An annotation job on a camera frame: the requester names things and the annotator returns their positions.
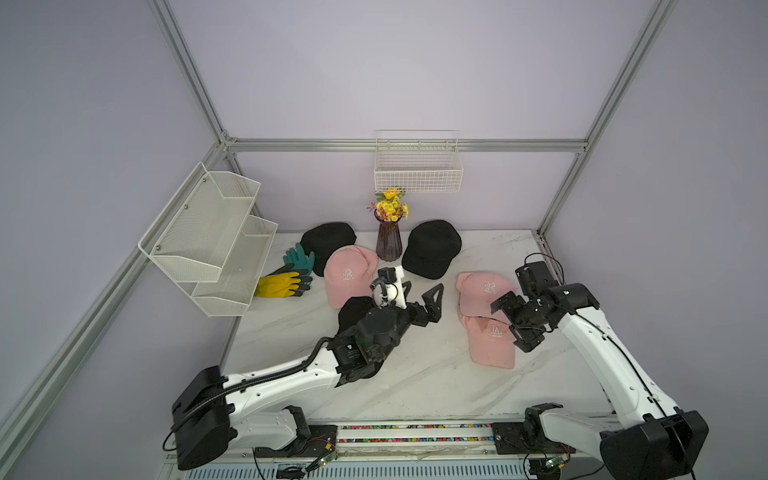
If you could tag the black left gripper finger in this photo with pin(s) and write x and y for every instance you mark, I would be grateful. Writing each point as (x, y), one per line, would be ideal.
(405, 288)
(430, 309)

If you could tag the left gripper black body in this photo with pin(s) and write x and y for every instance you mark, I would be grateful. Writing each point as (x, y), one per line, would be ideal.
(403, 319)

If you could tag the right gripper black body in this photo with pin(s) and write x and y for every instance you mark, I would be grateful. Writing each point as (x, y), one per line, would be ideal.
(526, 326)

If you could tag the black cap white patch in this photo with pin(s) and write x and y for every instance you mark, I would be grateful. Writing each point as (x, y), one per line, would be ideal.
(354, 310)

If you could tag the pink cap white R logo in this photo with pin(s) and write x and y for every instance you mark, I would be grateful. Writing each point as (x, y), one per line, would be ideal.
(348, 274)

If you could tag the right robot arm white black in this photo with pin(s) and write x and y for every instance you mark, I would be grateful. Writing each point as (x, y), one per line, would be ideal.
(647, 435)

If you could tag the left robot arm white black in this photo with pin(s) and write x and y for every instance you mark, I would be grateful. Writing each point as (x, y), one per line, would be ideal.
(253, 410)

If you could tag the dark purple glass vase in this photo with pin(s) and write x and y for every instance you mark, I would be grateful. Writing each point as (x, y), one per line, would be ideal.
(389, 242)

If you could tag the pink cap LA logo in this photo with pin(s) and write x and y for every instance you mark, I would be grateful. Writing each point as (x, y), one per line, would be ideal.
(490, 341)

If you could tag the yellow flower bouquet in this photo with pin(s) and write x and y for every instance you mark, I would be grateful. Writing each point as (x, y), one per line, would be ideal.
(389, 206)

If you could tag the yellow black work glove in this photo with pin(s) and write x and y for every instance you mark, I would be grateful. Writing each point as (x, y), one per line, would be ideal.
(284, 285)

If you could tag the green rubber glove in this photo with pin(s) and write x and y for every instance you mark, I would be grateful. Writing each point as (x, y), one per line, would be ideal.
(299, 259)

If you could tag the aluminium back crossbar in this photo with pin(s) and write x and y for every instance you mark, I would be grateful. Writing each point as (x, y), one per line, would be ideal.
(372, 145)

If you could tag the white mesh two-tier shelf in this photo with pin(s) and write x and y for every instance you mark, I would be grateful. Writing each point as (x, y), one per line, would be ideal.
(210, 243)

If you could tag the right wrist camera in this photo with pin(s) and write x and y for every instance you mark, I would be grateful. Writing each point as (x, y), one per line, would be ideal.
(535, 277)

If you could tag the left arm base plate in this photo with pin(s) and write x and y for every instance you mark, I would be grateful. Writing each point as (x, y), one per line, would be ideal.
(310, 442)

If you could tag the aluminium front rail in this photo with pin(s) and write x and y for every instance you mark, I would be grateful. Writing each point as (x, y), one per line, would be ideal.
(429, 449)

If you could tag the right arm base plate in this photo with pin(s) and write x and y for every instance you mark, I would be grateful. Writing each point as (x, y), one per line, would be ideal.
(528, 441)

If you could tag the white wire wall basket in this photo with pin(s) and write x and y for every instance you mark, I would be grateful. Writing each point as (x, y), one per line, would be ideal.
(418, 171)

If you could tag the aluminium frame post right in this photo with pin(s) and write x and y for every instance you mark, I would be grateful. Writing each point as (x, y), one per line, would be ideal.
(647, 36)

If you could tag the aluminium frame post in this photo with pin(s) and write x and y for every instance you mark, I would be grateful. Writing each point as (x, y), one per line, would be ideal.
(174, 37)
(647, 36)

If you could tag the aluminium frame post left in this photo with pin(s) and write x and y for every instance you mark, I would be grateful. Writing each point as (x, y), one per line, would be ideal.
(174, 37)

